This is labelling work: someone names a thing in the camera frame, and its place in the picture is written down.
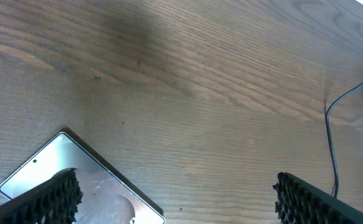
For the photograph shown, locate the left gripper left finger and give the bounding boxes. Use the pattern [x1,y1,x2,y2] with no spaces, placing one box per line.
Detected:
[0,168,83,224]

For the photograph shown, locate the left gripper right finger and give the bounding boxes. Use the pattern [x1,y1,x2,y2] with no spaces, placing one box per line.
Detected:
[273,172,363,224]

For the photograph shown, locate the black charger cable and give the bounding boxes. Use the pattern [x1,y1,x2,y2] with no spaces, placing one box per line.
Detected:
[324,73,363,198]

